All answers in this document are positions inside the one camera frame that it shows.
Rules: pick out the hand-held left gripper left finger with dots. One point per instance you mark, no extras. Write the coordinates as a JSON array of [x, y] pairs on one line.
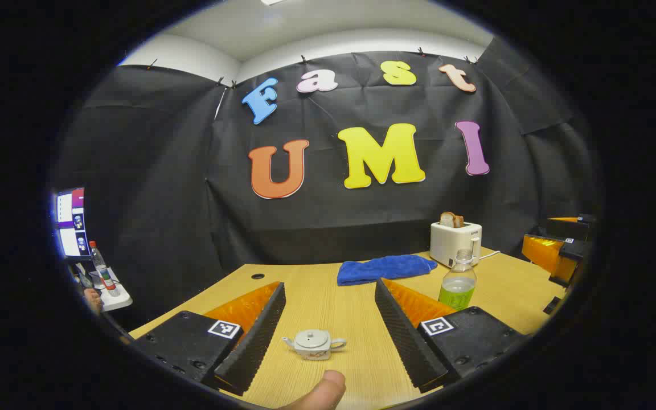
[[254, 347]]

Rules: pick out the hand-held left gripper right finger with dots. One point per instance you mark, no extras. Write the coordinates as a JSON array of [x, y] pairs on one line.
[[405, 341]]

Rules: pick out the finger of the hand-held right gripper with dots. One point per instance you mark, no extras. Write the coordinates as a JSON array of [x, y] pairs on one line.
[[567, 228], [567, 262]]

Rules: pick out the white floral teacup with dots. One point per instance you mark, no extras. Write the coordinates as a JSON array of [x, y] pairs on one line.
[[314, 348]]

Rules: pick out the green label water bottle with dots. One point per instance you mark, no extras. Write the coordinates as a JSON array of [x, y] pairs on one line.
[[457, 290]]

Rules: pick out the red cap plastic bottle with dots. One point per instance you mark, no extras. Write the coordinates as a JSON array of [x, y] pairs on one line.
[[103, 270]]

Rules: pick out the blue towel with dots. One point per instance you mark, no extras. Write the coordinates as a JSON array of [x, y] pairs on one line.
[[385, 269]]

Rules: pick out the white toaster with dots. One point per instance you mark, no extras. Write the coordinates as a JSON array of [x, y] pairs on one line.
[[450, 242]]

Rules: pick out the bread slice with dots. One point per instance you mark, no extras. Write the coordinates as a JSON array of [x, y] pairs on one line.
[[451, 220]]

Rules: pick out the black backdrop cloth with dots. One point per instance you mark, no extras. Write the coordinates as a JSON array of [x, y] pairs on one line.
[[316, 222]]

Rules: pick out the computer monitor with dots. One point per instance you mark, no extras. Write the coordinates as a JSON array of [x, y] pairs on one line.
[[72, 225]]

